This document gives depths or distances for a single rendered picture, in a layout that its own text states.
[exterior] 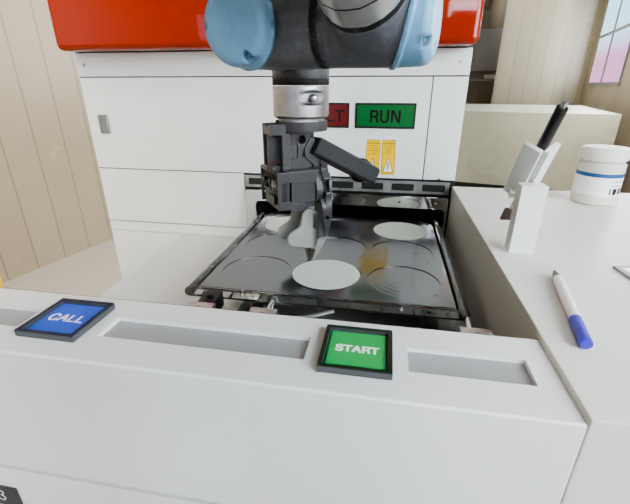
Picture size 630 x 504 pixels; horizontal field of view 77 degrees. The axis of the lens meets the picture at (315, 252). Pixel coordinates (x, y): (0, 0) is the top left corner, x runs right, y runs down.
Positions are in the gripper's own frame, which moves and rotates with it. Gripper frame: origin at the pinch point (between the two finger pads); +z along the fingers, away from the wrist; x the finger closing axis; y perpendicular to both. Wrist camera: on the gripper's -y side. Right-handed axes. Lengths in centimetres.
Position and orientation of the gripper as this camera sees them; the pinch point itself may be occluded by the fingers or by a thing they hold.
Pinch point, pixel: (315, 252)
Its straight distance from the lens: 62.7
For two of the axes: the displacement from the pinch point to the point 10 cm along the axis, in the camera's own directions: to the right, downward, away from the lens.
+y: -9.0, 1.7, -4.1
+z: 0.0, 9.2, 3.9
